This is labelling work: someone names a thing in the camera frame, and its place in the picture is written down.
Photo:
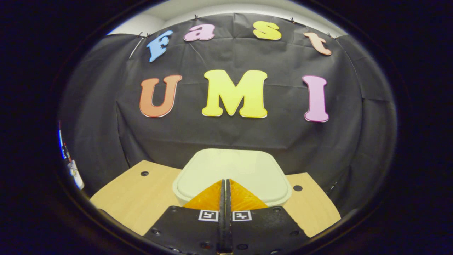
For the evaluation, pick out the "white side table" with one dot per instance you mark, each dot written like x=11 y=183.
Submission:
x=76 y=175

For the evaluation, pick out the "green desktop garbage bin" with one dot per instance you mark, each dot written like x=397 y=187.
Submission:
x=233 y=170

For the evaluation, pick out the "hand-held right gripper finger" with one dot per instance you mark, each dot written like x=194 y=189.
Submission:
x=229 y=226
x=222 y=226

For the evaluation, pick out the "computer monitor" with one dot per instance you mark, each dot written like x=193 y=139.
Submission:
x=61 y=143

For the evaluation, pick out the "black backdrop cloth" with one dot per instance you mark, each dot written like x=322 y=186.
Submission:
x=247 y=134

